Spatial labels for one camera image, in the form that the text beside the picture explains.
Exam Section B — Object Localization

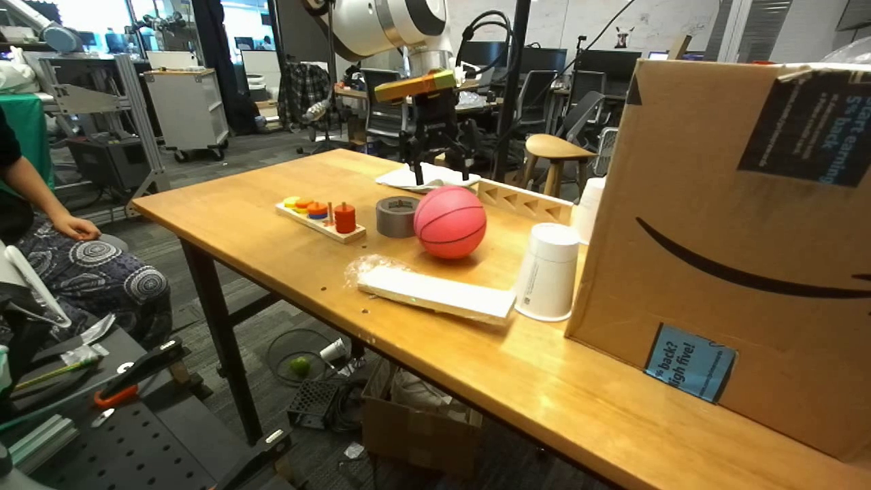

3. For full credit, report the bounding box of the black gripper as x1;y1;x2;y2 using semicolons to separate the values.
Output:
407;87;476;192

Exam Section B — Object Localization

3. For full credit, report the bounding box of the pink toy basketball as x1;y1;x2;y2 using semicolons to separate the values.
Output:
411;186;490;264

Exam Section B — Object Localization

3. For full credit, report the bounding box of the grey duct tape roll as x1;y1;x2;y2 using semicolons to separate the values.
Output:
374;195;422;241

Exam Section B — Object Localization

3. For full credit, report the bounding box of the plastic-wrapped wooden sorter board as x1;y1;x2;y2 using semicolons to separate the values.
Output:
354;257;521;329

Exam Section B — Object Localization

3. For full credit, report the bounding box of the person's bare forearm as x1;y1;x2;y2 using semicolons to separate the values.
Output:
0;151;72;227

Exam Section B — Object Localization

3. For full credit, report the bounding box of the person's bare hand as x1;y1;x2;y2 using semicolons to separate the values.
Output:
50;210;105;246

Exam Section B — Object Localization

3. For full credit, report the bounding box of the white paper sheet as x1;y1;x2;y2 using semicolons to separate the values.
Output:
376;162;486;197

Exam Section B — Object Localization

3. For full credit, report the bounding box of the black vertical pole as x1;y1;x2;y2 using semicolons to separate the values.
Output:
494;0;535;181

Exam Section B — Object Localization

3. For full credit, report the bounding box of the wooden shape sorter board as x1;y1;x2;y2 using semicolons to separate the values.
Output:
471;178;578;230

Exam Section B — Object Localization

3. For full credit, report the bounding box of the dark computer monitor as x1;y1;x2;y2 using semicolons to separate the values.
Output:
459;38;513;72

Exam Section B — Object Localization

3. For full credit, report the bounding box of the round wooden stool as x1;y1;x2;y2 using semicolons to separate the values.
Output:
522;131;599;199

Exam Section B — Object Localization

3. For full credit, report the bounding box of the white paper cup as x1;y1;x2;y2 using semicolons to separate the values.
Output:
570;176;610;249
513;220;585;328

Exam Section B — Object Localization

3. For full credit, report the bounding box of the white wheeled cart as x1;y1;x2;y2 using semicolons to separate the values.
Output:
143;65;231;159

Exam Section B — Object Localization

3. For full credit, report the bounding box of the open brown cardboard box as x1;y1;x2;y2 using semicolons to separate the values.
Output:
359;367;486;483

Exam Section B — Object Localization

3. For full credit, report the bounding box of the Amazon cardboard box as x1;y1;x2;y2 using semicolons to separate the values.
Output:
565;57;871;465

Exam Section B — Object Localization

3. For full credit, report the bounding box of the grey metal rack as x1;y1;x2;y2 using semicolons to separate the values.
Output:
33;53;173;225

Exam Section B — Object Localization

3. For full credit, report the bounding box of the black perforated plate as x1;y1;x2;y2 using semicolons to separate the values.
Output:
33;396;294;490

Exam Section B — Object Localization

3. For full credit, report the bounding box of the green cloth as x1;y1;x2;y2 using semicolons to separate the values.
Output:
0;93;58;189

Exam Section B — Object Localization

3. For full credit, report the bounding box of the person's black shirt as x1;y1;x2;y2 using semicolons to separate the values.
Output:
0;106;38;246

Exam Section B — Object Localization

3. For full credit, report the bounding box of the pale aluminium extrusion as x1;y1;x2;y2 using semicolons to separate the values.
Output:
0;414;84;476

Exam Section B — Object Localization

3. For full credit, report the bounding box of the red ring stack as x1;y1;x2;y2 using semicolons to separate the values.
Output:
333;201;362;237

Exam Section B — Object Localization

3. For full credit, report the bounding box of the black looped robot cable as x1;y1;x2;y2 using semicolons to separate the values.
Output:
453;8;516;72

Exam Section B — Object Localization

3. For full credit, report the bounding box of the wire mesh basket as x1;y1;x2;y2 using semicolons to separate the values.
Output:
264;328;346;388

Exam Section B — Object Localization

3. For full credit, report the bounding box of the black metal table frame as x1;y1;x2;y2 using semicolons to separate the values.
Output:
178;237;294;449

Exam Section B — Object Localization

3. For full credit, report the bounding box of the orange-handled tool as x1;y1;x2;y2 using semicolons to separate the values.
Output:
90;381;144;411

